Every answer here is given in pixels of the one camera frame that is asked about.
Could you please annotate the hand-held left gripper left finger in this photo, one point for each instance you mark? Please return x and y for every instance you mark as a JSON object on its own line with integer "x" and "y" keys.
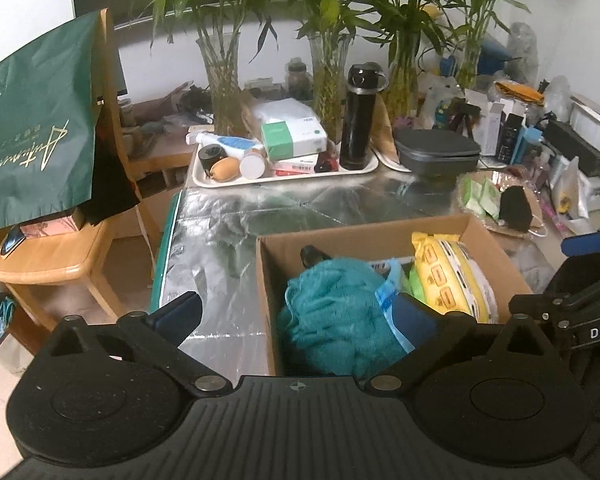
{"x": 180, "y": 312}

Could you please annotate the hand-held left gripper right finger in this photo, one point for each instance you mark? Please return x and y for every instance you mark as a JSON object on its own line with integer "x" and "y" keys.
{"x": 415, "y": 317}

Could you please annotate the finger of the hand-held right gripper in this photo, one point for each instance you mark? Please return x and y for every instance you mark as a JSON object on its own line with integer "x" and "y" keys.
{"x": 585, "y": 244}
{"x": 555, "y": 307}

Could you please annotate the yellow wet wipes packet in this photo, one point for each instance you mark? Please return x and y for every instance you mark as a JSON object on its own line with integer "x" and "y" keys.
{"x": 450, "y": 275}

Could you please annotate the black face mask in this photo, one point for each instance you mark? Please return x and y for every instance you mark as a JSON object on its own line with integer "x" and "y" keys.
{"x": 515, "y": 207}

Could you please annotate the teal mesh bath loofah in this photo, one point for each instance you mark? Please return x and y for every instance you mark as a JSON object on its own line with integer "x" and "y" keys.
{"x": 335, "y": 310}

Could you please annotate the brown cardboard box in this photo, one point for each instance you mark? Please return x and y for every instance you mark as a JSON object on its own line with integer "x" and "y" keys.
{"x": 270, "y": 285}

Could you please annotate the light blue plastic bag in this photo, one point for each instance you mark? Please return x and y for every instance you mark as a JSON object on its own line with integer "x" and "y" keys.
{"x": 392, "y": 300}

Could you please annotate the white pointed plastic bag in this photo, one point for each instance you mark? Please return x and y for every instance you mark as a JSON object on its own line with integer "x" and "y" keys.
{"x": 572, "y": 185}

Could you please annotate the silver foil mat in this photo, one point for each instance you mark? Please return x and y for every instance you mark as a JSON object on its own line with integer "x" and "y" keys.
{"x": 220, "y": 240}

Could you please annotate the black flat device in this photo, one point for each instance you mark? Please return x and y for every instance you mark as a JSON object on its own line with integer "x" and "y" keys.
{"x": 580, "y": 145}

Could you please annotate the woven basket tray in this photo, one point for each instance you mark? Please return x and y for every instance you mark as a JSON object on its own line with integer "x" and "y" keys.
{"x": 480, "y": 225}

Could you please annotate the green wipes sachets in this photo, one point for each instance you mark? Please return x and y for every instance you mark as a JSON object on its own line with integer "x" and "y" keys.
{"x": 480, "y": 199}

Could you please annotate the blue carton box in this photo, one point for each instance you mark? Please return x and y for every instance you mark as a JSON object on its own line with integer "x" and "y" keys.
{"x": 526, "y": 145}

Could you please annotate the white plastic container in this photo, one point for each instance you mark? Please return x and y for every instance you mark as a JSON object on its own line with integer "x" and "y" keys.
{"x": 597, "y": 117}

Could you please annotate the black carton box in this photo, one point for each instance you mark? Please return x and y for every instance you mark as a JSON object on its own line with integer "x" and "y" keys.
{"x": 509, "y": 137}

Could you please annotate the wooden chair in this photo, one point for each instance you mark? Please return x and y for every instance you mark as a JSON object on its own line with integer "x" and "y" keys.
{"x": 55, "y": 255}

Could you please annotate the brown egg-shaped pouch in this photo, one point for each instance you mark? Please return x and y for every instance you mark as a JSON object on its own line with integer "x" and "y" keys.
{"x": 225, "y": 170}

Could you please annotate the white carton box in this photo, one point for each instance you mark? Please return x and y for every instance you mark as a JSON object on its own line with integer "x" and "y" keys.
{"x": 487, "y": 125}

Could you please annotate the pink flat box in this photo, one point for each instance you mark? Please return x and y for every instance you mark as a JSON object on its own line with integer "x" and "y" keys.
{"x": 47, "y": 225}

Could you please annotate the black tape roll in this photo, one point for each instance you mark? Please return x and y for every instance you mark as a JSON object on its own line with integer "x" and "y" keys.
{"x": 211, "y": 156}

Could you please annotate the white round jar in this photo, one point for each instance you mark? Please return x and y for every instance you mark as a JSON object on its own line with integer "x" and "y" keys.
{"x": 253, "y": 164}

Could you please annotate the grey zipper case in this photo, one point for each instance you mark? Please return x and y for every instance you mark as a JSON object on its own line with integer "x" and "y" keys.
{"x": 435, "y": 152}

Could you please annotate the orange yellow bag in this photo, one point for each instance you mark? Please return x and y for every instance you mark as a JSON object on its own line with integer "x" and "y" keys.
{"x": 517, "y": 91}

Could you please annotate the wooden side table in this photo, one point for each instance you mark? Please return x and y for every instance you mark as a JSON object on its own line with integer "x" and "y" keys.
{"x": 155, "y": 145}

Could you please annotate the white plastic tray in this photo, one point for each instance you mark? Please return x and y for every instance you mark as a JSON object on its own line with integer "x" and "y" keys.
{"x": 290, "y": 177}

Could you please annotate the small black tripod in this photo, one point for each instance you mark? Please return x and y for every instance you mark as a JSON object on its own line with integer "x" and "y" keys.
{"x": 464, "y": 117}

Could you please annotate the white blue tube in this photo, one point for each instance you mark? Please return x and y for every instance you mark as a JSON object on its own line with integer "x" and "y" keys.
{"x": 230, "y": 142}

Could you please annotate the red white flat box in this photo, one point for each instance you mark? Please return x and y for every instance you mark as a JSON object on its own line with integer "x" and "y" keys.
{"x": 295, "y": 165}

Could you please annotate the black thermos bottle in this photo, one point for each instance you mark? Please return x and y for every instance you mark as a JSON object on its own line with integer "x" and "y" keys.
{"x": 361, "y": 120}

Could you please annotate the green white tissue box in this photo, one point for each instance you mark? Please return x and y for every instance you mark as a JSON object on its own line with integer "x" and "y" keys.
{"x": 292, "y": 139}

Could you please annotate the small glass vase with bamboo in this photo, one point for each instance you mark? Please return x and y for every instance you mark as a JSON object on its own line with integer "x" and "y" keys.
{"x": 470, "y": 65}

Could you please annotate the wide glass vase with bamboo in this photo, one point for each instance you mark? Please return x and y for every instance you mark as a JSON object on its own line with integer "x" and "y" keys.
{"x": 222, "y": 85}

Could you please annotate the round glass vase with bamboo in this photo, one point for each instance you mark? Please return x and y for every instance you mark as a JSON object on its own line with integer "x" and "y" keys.
{"x": 404, "y": 85}

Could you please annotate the green tote bag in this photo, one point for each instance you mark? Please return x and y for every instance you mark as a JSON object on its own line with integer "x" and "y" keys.
{"x": 35, "y": 130}

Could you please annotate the tall glass vase with bamboo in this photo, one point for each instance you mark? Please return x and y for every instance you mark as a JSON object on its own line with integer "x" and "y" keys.
{"x": 330, "y": 85}

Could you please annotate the dark glass jar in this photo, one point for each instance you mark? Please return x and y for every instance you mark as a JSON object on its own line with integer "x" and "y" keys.
{"x": 299, "y": 80}

